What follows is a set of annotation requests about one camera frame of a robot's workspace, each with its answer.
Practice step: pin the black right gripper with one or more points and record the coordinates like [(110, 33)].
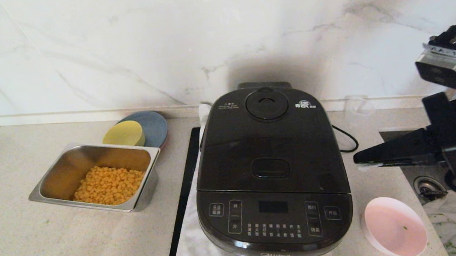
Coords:
[(449, 133)]

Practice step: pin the white bowl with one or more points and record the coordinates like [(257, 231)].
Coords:
[(393, 229)]

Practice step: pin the black rice cooker lid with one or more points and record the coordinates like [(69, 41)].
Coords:
[(268, 141)]

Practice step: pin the black rice cooker body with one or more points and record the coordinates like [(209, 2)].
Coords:
[(275, 223)]

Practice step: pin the yellow bowl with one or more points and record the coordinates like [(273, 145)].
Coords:
[(123, 134)]

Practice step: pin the metal sink drain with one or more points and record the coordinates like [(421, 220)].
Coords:
[(426, 187)]

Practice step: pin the clear measuring cup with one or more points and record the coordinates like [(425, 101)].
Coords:
[(358, 110)]

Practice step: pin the black strip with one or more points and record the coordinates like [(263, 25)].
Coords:
[(184, 189)]

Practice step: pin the white towel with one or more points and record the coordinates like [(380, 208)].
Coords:
[(197, 250)]

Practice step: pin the blue plate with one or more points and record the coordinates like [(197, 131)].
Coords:
[(156, 128)]

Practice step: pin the yellow corn kernels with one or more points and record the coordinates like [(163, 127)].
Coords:
[(109, 186)]

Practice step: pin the stainless steel tray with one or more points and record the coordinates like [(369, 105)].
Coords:
[(64, 171)]

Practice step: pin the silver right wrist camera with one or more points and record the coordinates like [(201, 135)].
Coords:
[(445, 65)]

